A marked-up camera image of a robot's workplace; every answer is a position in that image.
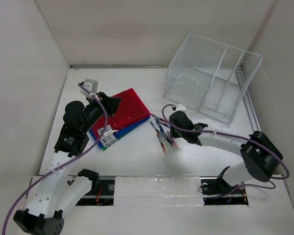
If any blue plastic folder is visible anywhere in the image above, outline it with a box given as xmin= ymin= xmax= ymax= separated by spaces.
xmin=98 ymin=117 xmax=150 ymax=151

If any teal cap gel pen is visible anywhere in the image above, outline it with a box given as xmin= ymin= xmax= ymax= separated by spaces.
xmin=149 ymin=121 xmax=161 ymax=137

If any pink highlighter pen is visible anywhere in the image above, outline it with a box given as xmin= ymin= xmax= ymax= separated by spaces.
xmin=166 ymin=131 xmax=178 ymax=149

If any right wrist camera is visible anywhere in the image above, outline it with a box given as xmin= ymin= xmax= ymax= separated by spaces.
xmin=172 ymin=104 xmax=187 ymax=112

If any white foam front block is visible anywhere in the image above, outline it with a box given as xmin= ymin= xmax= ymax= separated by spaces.
xmin=114 ymin=175 xmax=203 ymax=207

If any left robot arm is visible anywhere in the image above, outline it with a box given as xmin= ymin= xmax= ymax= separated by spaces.
xmin=13 ymin=92 xmax=122 ymax=235

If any aluminium rail right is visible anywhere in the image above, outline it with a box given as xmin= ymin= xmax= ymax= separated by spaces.
xmin=243 ymin=91 xmax=262 ymax=131

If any dark blue clip pen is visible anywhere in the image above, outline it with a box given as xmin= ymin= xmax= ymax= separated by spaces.
xmin=156 ymin=120 xmax=173 ymax=146

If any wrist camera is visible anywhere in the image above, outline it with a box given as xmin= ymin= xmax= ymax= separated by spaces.
xmin=80 ymin=79 xmax=98 ymax=94
xmin=172 ymin=104 xmax=187 ymax=112

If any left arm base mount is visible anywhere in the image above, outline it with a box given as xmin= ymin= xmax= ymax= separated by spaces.
xmin=76 ymin=169 xmax=115 ymax=206

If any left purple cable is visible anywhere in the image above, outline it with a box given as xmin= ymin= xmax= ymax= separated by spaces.
xmin=1 ymin=82 xmax=110 ymax=235

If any red plastic folder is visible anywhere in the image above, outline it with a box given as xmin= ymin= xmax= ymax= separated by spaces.
xmin=103 ymin=88 xmax=151 ymax=144

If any orange red gel pen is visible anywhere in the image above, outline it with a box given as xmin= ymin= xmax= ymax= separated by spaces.
xmin=156 ymin=133 xmax=167 ymax=155

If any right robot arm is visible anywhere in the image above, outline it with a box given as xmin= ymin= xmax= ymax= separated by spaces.
xmin=166 ymin=111 xmax=283 ymax=195

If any blue cap gel pen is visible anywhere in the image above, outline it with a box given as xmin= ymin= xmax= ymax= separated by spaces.
xmin=151 ymin=114 xmax=170 ymax=128

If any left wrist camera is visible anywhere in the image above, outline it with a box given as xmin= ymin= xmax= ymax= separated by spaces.
xmin=80 ymin=79 xmax=98 ymax=94

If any white wire mesh organizer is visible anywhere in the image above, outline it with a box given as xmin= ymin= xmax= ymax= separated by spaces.
xmin=164 ymin=33 xmax=262 ymax=124

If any green plastic folder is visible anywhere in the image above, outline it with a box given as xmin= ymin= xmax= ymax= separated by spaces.
xmin=98 ymin=135 xmax=124 ymax=151

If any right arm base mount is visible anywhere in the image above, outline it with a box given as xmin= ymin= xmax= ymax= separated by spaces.
xmin=198 ymin=166 xmax=248 ymax=206

